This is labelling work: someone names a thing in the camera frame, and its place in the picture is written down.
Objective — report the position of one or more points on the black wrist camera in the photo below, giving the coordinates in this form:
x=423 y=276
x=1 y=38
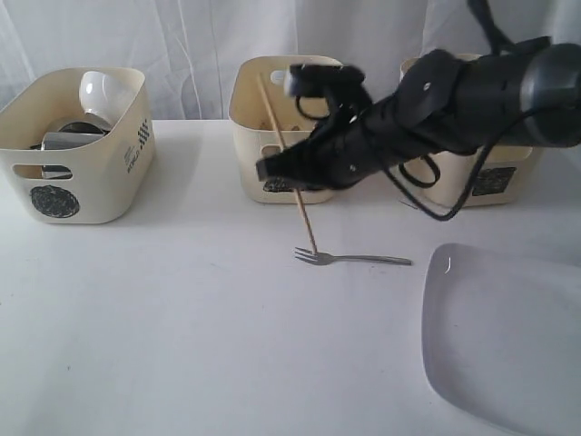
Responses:
x=312 y=80

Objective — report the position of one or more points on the horizontal wooden chopstick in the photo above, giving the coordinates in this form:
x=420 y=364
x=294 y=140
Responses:
x=282 y=144

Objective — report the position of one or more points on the cream bin with triangle mark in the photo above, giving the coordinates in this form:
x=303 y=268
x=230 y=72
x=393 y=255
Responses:
x=252 y=131

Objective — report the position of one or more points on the cream bin with square mark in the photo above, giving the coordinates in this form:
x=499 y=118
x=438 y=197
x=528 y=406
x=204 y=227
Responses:
x=499 y=172

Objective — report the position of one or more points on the steel fork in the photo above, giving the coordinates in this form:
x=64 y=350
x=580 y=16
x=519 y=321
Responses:
x=320 y=258

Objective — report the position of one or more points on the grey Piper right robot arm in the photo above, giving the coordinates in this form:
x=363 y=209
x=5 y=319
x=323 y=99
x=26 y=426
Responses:
x=519 y=94

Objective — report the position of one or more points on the tall steel mug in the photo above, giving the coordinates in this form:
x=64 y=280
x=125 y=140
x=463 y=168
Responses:
x=57 y=141

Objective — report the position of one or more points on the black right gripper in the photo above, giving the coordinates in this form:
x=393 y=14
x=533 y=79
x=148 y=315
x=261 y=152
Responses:
x=338 y=156

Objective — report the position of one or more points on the white curtain backdrop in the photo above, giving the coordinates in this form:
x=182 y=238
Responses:
x=190 y=51

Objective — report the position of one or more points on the cream bin with circle mark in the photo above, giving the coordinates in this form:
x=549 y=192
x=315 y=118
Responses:
x=94 y=183

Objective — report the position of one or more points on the white ceramic bowl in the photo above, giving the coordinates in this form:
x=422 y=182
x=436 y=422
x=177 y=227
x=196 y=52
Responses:
x=104 y=96

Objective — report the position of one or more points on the white square plate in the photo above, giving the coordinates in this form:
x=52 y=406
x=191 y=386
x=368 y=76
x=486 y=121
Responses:
x=500 y=338

